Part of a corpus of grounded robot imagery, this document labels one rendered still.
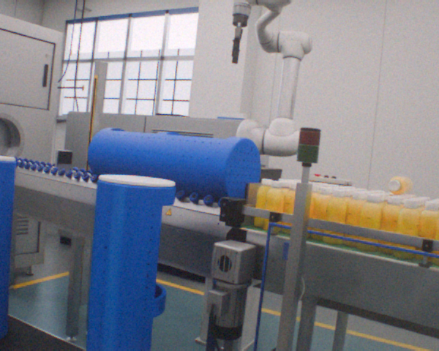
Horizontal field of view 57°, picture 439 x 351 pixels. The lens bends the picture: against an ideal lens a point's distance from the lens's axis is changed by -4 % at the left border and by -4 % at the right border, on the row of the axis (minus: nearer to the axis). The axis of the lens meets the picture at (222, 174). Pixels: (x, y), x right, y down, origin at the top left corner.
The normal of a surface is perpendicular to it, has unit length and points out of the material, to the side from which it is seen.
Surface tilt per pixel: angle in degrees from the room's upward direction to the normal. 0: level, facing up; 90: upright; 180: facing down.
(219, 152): 60
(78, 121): 90
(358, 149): 90
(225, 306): 90
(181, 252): 109
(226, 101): 90
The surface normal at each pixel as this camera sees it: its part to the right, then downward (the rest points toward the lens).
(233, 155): 0.81, 0.11
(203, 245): -0.56, 0.33
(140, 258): 0.42, 0.09
